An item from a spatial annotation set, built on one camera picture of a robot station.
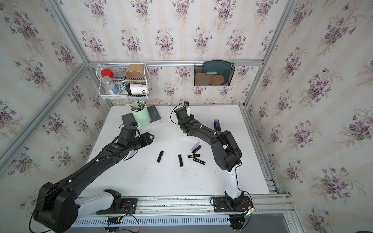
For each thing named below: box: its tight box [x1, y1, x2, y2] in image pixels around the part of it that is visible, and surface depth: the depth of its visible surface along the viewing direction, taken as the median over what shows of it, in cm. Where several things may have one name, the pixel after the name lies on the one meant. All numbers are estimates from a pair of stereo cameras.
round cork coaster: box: [209, 74, 225, 86], surface depth 100 cm
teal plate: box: [202, 59, 231, 85], surface depth 94 cm
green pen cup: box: [128, 99, 152, 128], surface depth 98 cm
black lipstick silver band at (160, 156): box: [156, 150, 164, 163], surface depth 92 cm
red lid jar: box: [101, 68, 115, 79], surface depth 94 cm
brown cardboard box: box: [125, 63, 145, 78], surface depth 92 cm
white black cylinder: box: [126, 82, 149, 95], surface depth 95 cm
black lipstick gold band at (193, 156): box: [187, 153, 201, 159], surface depth 92 cm
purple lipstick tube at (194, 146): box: [190, 141, 201, 152], surface depth 97 cm
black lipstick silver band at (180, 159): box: [178, 154, 184, 167], surface depth 90 cm
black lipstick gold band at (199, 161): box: [192, 157, 206, 166], surface depth 90 cm
